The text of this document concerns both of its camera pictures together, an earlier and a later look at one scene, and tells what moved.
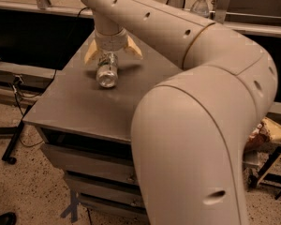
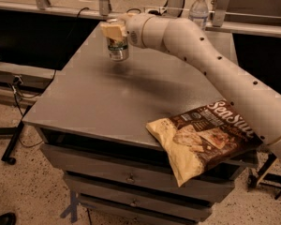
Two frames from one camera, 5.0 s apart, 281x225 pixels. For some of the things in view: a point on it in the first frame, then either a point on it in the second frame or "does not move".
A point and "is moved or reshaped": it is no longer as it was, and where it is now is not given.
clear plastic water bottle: (200, 6) does not move
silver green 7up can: (107, 71) is moved or reshaped
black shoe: (5, 218) does not move
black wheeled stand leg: (10, 130) does not move
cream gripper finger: (91, 52) -> (127, 16)
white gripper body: (110, 43) -> (133, 28)
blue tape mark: (72, 209) does not move
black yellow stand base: (265, 175) does not move
